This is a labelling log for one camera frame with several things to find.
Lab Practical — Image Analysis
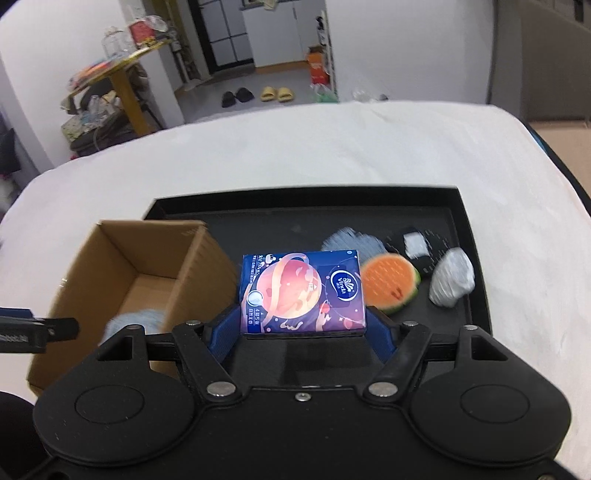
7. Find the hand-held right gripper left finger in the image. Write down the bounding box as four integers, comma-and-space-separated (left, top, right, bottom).
95, 305, 244, 402

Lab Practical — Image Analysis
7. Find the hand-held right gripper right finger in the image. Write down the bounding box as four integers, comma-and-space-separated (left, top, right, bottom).
362, 307, 513, 402

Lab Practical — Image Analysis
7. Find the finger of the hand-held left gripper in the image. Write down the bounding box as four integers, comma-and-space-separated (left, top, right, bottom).
0, 305, 80, 355

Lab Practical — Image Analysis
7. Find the blue planet print tissue pack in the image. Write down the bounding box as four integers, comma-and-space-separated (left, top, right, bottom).
239, 250, 368, 337

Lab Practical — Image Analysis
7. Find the frayed blue denim patch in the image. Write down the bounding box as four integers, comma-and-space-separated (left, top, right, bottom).
321, 227, 386, 264

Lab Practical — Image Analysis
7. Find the brown cardboard box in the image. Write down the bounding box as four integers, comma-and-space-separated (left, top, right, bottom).
26, 220, 241, 395

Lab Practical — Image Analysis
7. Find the black shallow tray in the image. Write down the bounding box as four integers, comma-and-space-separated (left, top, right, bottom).
142, 185, 494, 388

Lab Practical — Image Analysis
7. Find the orange watermelon slice toy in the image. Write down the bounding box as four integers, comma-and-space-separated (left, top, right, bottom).
359, 254, 422, 315

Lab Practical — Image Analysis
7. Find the black and white pouch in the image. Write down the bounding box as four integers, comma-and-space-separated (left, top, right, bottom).
385, 227, 451, 278

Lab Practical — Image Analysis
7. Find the light blue fluffy ball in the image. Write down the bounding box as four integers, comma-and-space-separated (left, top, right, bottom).
102, 308, 168, 344

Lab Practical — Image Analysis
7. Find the patterned tissue box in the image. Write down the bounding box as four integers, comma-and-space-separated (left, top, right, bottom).
61, 115, 94, 142

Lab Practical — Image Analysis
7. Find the black chair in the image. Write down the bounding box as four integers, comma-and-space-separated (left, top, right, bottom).
68, 85, 164, 155

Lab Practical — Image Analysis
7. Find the plastic bag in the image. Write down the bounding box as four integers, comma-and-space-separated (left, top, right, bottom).
311, 83, 339, 104

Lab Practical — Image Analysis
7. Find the round gold rim table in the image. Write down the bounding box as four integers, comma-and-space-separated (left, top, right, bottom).
60, 39, 182, 137

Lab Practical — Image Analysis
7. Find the orange carton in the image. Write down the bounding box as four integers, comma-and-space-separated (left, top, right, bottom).
307, 46, 329, 86

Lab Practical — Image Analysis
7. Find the clear glass jar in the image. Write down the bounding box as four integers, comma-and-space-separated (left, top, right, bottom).
102, 25, 134, 62

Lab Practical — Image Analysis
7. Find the black framed glass door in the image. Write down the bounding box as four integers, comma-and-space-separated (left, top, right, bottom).
187, 0, 256, 75

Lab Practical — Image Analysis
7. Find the white cabinet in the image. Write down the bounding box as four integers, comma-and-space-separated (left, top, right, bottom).
242, 0, 328, 68

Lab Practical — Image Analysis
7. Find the grey upholstered headboard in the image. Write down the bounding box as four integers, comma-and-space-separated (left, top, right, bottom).
485, 0, 591, 124

